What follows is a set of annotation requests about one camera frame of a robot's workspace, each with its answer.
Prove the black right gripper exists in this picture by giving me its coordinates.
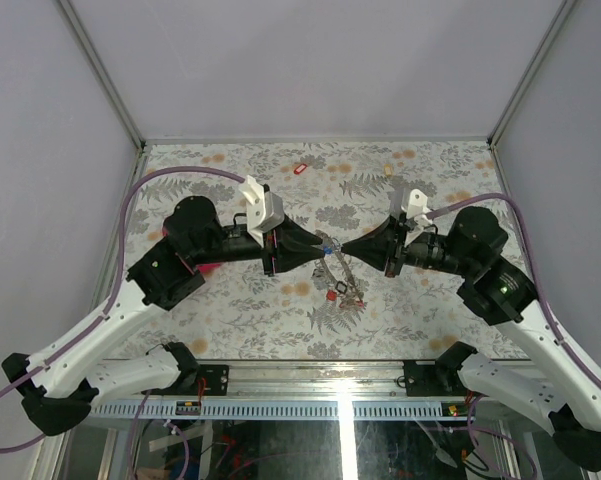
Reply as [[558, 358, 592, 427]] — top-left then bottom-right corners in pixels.
[[341, 212, 476, 277]]

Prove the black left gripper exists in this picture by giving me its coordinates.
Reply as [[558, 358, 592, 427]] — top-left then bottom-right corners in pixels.
[[193, 211, 328, 277]]

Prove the large metal keyring with keys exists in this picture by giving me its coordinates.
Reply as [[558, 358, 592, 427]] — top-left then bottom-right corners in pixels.
[[312, 230, 366, 313]]

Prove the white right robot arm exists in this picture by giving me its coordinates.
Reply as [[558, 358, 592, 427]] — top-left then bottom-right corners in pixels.
[[342, 207, 601, 472]]

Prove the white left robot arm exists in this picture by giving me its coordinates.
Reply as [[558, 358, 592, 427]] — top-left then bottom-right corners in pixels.
[[2, 194, 324, 436]]

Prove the red key tag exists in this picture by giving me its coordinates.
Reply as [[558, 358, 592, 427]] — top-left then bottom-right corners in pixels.
[[293, 163, 307, 175]]

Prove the crumpled pink cloth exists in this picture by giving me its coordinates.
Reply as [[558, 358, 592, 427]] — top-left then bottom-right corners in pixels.
[[162, 225, 221, 275]]

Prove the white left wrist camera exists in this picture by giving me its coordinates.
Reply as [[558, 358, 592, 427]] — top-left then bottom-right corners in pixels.
[[238, 176, 285, 247]]

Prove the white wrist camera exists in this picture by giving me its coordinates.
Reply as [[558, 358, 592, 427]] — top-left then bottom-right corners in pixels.
[[389, 188, 432, 226], [238, 176, 285, 247]]

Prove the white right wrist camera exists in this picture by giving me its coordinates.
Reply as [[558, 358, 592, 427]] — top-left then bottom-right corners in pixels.
[[389, 188, 432, 226]]

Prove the aluminium front rail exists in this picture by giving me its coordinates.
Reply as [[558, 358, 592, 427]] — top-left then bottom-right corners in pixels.
[[88, 360, 477, 421]]

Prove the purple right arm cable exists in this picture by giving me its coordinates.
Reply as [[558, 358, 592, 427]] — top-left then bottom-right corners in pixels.
[[424, 193, 601, 480]]

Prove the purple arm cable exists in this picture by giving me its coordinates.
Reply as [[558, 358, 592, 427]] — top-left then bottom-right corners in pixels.
[[0, 167, 249, 480], [424, 193, 601, 480]]

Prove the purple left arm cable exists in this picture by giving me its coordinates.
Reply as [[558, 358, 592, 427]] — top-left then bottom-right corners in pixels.
[[0, 167, 249, 480]]

